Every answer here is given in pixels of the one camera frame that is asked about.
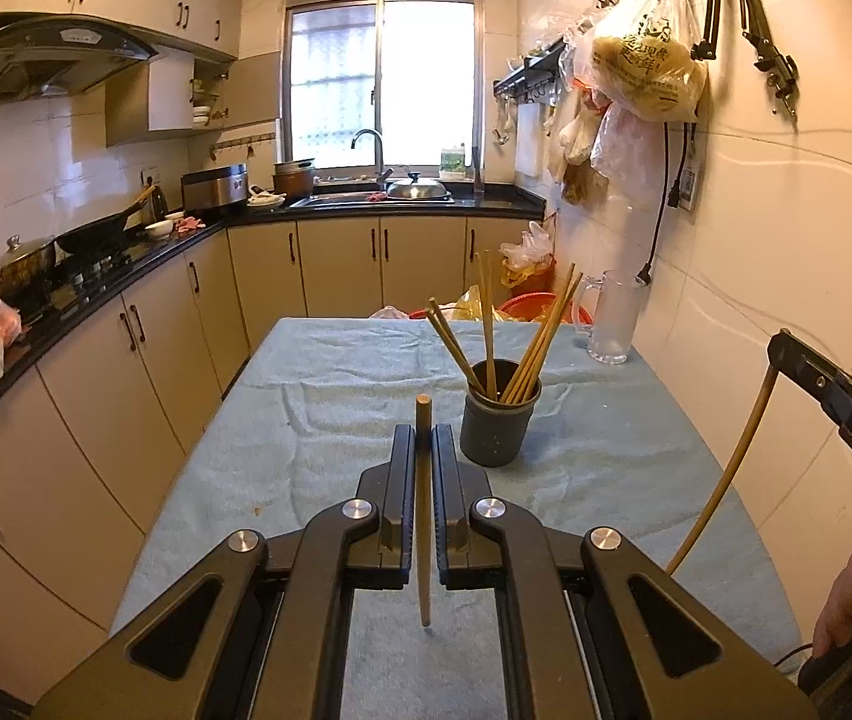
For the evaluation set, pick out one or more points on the open shelf with dishes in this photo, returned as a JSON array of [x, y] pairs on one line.
[[205, 101]]

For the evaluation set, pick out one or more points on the pink white plastic bag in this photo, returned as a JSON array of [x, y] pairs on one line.
[[390, 313]]

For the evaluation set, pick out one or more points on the green label bottle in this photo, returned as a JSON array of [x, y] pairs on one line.
[[452, 163]]

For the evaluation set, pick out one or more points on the steel pot lid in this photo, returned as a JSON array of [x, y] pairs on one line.
[[417, 189]]

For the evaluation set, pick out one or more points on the dark kettle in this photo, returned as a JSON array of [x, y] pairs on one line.
[[158, 204]]

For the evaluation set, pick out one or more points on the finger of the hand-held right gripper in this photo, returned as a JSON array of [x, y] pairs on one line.
[[812, 379]]

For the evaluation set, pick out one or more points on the silver rice cooker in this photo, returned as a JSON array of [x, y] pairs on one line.
[[212, 187]]

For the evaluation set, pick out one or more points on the bunch of wooden chopsticks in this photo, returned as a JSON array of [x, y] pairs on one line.
[[488, 330]]

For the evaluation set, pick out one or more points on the long wooden chopstick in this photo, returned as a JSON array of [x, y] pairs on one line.
[[424, 420], [727, 487]]

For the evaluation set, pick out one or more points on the red plastic basin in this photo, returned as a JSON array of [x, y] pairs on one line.
[[527, 307]]

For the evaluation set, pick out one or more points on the hanging bag of bread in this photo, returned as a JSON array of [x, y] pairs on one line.
[[643, 67]]

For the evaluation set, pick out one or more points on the clear glass mug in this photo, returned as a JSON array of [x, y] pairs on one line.
[[613, 322]]

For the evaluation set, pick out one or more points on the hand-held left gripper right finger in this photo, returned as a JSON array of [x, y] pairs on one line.
[[443, 465]]

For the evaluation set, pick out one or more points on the dark grey chopstick holder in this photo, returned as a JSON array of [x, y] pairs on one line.
[[497, 435]]

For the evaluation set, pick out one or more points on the black kitchen countertop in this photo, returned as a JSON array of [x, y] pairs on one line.
[[501, 202]]

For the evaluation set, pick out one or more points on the brown clay pot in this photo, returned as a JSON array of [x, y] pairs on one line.
[[292, 181]]

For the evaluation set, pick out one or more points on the knotted clear plastic bag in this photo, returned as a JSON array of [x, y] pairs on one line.
[[527, 255]]

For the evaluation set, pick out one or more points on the steel kitchen faucet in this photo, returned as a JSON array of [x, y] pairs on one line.
[[377, 146]]

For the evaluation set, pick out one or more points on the glass range hood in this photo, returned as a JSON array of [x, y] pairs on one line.
[[43, 60]]

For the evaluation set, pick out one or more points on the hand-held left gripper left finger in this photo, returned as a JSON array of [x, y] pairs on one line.
[[402, 465]]

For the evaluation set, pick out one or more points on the yellow plastic bag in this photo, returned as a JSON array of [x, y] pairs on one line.
[[467, 307]]

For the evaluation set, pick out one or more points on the small white bowl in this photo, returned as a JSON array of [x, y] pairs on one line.
[[160, 230]]

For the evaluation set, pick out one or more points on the black wall shelf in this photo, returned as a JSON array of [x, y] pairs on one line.
[[531, 71]]

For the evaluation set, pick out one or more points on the kitchen window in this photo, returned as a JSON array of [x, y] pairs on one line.
[[381, 75]]

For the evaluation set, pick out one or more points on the black wok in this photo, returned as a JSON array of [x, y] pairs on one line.
[[96, 234]]

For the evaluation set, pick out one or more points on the hanging white plastic bags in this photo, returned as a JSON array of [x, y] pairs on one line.
[[621, 150]]

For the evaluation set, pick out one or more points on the beige lower cabinets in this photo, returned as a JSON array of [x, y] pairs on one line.
[[336, 262]]

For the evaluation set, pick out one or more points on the light blue towel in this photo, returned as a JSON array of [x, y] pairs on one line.
[[321, 427]]

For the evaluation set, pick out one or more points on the steel pot with lid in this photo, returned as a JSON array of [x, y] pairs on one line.
[[27, 274]]

